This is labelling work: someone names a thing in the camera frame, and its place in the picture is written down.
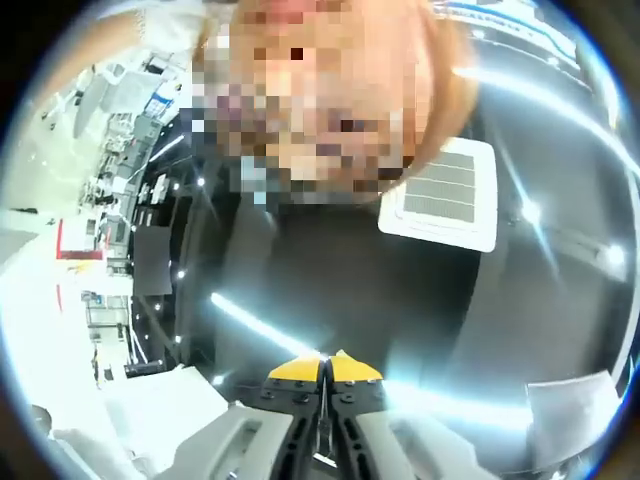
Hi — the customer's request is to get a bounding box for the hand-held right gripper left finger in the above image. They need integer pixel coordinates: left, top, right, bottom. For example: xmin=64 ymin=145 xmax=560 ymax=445
xmin=169 ymin=352 xmax=326 ymax=480

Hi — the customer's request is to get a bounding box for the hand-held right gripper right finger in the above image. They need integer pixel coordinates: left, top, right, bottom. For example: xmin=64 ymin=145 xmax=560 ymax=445
xmin=327 ymin=348 xmax=481 ymax=480

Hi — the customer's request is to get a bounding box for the white ceiling air conditioner vent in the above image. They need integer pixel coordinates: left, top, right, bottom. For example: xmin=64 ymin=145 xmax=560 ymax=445
xmin=377 ymin=137 xmax=499 ymax=254

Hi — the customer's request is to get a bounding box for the white paper sheet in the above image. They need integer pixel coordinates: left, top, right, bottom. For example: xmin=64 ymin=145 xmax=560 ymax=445
xmin=524 ymin=369 xmax=626 ymax=464

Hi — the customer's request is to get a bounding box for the red framed sign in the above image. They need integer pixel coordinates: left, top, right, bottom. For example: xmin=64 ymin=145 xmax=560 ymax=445
xmin=55 ymin=218 xmax=110 ymax=262

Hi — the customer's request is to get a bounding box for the person's head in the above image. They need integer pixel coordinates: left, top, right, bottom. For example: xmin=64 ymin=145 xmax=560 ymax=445
xmin=192 ymin=0 xmax=476 ymax=174

